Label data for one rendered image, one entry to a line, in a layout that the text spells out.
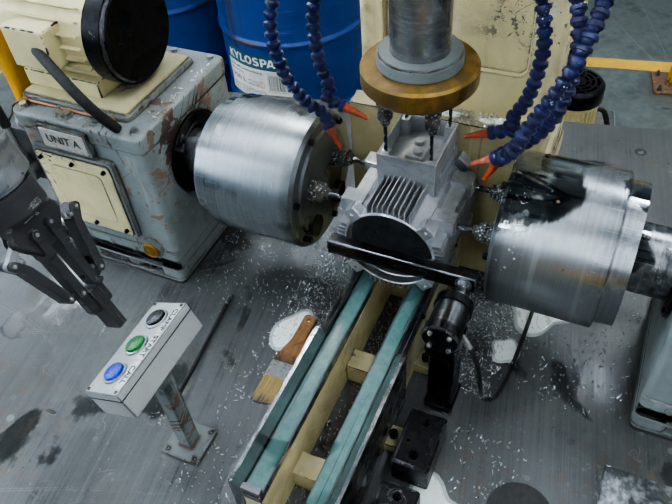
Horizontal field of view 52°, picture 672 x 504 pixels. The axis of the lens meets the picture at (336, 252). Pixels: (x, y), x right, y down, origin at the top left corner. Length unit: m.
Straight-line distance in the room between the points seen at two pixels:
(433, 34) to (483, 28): 0.25
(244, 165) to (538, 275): 0.50
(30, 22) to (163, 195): 0.35
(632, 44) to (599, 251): 2.84
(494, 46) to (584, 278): 0.44
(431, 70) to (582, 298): 0.39
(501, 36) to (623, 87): 2.27
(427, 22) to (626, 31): 2.97
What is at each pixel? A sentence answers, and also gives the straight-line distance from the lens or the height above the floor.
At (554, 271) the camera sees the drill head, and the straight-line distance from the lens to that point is 1.03.
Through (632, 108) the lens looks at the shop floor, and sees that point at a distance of 3.34.
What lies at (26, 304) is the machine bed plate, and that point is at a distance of 1.53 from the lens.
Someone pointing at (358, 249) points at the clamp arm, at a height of 1.03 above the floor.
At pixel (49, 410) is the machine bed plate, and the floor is 0.80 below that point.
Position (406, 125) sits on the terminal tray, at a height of 1.13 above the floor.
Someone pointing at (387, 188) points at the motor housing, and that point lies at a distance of 1.10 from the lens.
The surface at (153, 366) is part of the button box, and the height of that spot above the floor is 1.06.
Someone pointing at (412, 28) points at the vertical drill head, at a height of 1.36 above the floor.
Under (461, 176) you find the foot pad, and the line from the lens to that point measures 1.18.
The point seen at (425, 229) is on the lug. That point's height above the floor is 1.09.
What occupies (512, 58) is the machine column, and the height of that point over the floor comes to 1.20.
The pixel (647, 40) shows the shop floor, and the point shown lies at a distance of 3.86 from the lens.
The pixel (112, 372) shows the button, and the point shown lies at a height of 1.07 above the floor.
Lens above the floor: 1.84
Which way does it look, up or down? 46 degrees down
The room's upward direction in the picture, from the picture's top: 6 degrees counter-clockwise
